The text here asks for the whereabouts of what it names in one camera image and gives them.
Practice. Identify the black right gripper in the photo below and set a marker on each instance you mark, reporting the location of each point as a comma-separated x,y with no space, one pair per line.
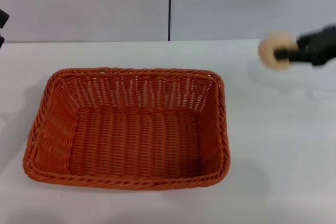
316,45

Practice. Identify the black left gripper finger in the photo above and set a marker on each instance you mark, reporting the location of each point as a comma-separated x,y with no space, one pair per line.
3,19
1,41

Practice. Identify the pale peach with red blush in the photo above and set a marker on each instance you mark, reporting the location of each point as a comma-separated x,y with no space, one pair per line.
266,51

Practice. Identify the orange woven plastic basket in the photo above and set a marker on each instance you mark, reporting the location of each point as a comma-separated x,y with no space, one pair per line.
131,137

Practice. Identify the black vertical wall seam strip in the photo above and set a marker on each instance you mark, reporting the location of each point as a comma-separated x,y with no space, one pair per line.
169,6

